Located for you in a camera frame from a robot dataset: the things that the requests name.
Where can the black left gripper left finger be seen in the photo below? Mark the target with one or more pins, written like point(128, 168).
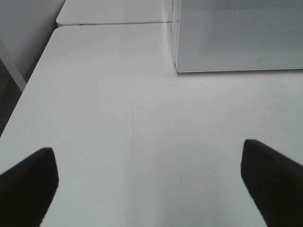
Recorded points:
point(27, 190)

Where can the white table leg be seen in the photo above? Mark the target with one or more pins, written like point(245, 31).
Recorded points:
point(12, 68)

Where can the white microwave oven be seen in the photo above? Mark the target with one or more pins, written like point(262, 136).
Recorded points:
point(174, 30)

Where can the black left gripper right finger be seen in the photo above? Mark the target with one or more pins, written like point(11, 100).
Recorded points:
point(274, 182)

